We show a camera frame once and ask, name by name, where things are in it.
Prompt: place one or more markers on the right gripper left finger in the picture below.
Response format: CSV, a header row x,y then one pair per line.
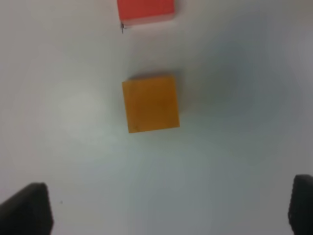
x,y
27,212

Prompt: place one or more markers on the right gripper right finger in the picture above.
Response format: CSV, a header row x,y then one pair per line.
x,y
300,212

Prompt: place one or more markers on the orange block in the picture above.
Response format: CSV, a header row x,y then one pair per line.
x,y
151,103

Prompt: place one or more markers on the red block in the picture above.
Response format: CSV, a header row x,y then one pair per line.
x,y
135,12

